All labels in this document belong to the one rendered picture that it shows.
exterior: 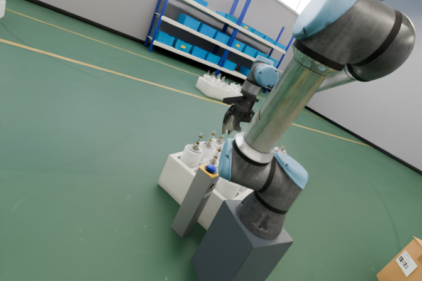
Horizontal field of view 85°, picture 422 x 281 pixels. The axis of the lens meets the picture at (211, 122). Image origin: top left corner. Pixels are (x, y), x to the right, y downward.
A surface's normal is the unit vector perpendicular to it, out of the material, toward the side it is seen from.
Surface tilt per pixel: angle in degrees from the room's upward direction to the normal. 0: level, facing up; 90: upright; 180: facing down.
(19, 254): 0
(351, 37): 107
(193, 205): 90
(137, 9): 90
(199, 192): 90
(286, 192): 90
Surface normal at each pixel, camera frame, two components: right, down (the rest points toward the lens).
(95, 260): 0.40, -0.86
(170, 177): -0.54, 0.06
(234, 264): -0.82, -0.18
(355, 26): -0.07, 0.46
